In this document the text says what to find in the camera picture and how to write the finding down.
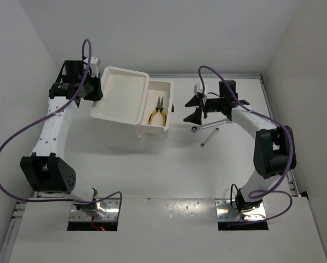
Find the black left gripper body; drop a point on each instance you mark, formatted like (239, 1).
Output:
(92, 90)

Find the white top drawer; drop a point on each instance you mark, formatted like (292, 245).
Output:
(156, 89)

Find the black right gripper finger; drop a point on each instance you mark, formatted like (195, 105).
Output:
(195, 117)
(196, 101)

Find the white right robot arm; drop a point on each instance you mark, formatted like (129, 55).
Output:
(274, 150)

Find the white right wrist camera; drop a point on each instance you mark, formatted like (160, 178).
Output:
(200, 91)

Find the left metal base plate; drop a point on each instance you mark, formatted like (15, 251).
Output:
(104, 211)

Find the white drawer cabinet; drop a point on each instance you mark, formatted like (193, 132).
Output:
(118, 115)

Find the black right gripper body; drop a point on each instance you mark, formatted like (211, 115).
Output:
(212, 105)

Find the large ratchet wrench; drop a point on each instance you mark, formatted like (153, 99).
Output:
(212, 124)

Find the aluminium frame rail left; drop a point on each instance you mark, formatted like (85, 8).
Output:
(12, 232)

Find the yellow needle nose pliers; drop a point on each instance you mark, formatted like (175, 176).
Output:
(158, 109)

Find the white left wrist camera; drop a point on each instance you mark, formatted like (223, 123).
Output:
(95, 63)

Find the small combination wrench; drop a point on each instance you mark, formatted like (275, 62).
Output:
(216, 130)

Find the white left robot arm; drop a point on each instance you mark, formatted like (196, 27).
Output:
(45, 169)

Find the white front cover board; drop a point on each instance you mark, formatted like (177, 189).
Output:
(166, 230)

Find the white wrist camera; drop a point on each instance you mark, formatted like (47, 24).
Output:
(200, 91)
(95, 63)

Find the metal base plate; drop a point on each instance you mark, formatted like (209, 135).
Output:
(104, 211)
(227, 213)

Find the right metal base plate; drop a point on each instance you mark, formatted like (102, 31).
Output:
(227, 213)

